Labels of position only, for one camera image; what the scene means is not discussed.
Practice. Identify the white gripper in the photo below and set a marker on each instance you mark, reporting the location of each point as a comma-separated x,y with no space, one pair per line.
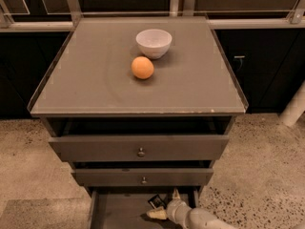
174,209

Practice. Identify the grey bottom drawer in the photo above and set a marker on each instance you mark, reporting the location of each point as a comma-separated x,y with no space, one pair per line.
126,208

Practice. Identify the black rxbar chocolate bar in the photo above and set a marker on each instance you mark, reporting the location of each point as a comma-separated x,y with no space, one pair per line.
157,201

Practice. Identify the grey drawer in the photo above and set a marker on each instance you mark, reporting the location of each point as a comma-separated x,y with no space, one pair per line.
93,148
126,208
142,177

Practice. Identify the grey middle drawer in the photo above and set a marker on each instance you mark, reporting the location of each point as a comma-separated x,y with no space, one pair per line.
142,177

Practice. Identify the metal rail frame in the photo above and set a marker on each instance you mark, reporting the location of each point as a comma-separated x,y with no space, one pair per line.
62,15

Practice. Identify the grey top drawer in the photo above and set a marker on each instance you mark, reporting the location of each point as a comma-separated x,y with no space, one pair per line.
93,148

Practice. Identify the white ceramic bowl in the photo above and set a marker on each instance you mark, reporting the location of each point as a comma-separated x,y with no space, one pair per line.
153,43

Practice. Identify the grey drawer cabinet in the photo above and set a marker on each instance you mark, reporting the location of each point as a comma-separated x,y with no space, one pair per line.
90,89

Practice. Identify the white pipe leg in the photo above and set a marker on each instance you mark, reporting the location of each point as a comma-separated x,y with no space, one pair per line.
295,108

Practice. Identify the orange fruit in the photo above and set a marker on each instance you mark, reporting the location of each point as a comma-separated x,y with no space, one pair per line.
142,67

